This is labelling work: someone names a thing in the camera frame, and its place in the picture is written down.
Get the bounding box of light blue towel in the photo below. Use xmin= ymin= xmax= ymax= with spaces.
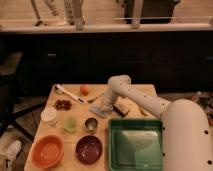
xmin=89 ymin=102 xmax=112 ymax=118

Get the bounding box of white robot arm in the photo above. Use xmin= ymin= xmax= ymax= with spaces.
xmin=103 ymin=75 xmax=213 ymax=171

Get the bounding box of brown chalkboard eraser block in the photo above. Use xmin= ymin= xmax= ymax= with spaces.
xmin=113 ymin=98 xmax=130 ymax=117

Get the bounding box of small metal cup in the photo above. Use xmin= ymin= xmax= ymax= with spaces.
xmin=85 ymin=117 xmax=98 ymax=134

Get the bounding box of orange fruit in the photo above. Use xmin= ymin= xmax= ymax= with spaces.
xmin=80 ymin=84 xmax=90 ymax=96

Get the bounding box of yellow banana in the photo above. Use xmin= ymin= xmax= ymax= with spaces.
xmin=139 ymin=106 xmax=148 ymax=117

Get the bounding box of green plastic cup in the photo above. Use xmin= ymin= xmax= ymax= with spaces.
xmin=64 ymin=117 xmax=77 ymax=133

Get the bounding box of bunch of dark grapes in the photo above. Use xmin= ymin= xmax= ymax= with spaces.
xmin=54 ymin=100 xmax=72 ymax=110

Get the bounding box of dark purple bowl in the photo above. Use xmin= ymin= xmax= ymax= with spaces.
xmin=75 ymin=135 xmax=103 ymax=165

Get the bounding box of green plastic tray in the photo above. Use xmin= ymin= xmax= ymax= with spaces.
xmin=108 ymin=119 xmax=163 ymax=171

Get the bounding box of white round container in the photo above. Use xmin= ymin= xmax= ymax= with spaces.
xmin=41 ymin=107 xmax=58 ymax=126

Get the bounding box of orange bowl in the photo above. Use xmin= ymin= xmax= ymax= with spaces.
xmin=31 ymin=135 xmax=64 ymax=169

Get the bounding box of black office chair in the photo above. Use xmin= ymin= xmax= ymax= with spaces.
xmin=0 ymin=49 xmax=48 ymax=141

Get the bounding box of white crumpled cloth on floor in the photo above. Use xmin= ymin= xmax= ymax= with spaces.
xmin=0 ymin=140 xmax=22 ymax=171

